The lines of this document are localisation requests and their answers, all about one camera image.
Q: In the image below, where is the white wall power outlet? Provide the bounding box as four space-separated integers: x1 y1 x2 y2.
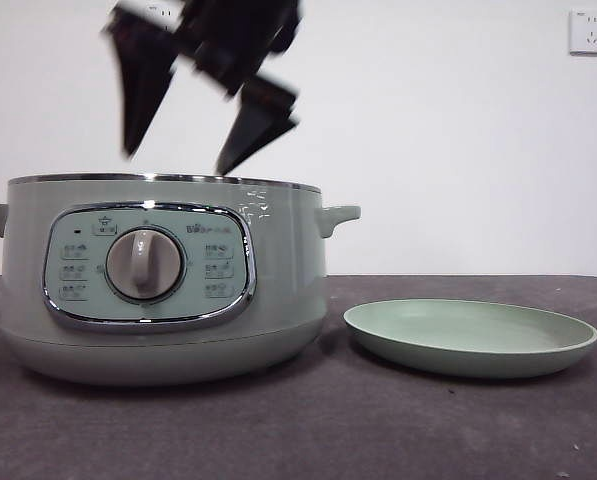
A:
568 9 597 57
145 3 187 29

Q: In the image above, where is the pale green round plate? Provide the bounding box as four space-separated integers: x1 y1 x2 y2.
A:
342 298 597 379

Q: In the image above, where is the pale green electric steamer pot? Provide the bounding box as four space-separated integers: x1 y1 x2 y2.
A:
0 172 362 387

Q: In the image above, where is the grey steamer dial knob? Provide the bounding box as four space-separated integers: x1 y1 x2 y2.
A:
105 228 187 304

